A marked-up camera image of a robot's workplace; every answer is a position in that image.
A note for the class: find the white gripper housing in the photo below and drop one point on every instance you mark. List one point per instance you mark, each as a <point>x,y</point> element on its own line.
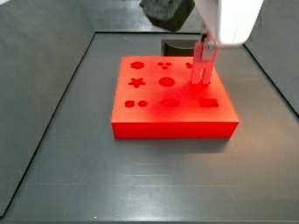
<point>230,20</point>

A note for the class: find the red double-square peg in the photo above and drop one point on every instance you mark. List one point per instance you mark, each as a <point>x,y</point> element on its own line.
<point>203,61</point>

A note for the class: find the red shape-sorter block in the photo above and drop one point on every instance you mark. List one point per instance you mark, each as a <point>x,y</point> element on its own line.
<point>159,105</point>

